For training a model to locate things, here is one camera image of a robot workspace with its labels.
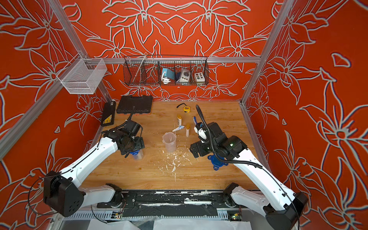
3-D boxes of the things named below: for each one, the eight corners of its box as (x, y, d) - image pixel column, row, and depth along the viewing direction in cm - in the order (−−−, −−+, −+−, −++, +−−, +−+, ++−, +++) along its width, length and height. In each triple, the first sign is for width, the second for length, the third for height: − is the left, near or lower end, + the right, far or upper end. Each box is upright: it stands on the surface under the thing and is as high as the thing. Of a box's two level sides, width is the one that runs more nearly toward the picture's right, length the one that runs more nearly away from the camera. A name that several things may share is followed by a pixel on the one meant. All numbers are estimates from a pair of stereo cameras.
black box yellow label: (101, 127, 105) (100, 125, 103) (105, 103, 121) (104, 101, 119) (113, 124, 107) (112, 122, 105) (116, 102, 122) (115, 100, 120)
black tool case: (117, 115, 112) (115, 111, 108) (123, 99, 124) (121, 95, 120) (150, 115, 112) (148, 111, 108) (153, 99, 124) (152, 95, 120)
